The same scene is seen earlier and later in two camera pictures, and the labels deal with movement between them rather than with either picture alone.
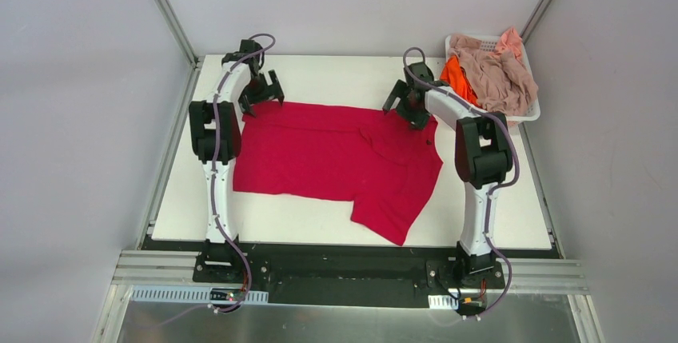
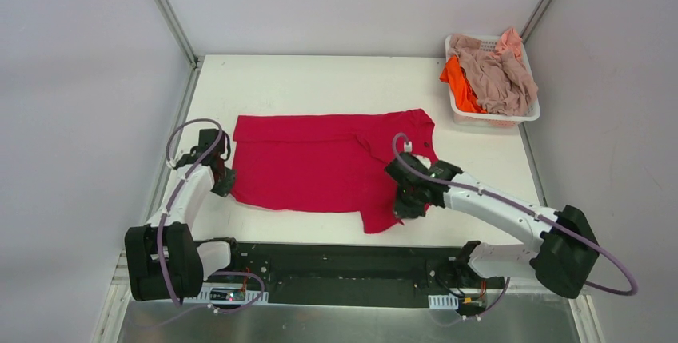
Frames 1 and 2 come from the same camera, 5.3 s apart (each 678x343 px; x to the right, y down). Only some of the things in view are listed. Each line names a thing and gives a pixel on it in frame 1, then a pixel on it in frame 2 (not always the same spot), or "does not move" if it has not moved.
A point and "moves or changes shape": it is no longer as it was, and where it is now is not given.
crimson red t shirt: [373, 158] moves or changes shape
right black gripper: [404, 104] → [408, 201]
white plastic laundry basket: [489, 43] does not move
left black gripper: [262, 90] → [224, 181]
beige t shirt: [500, 80] does not move
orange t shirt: [457, 80] does not move
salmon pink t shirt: [510, 40] does not move
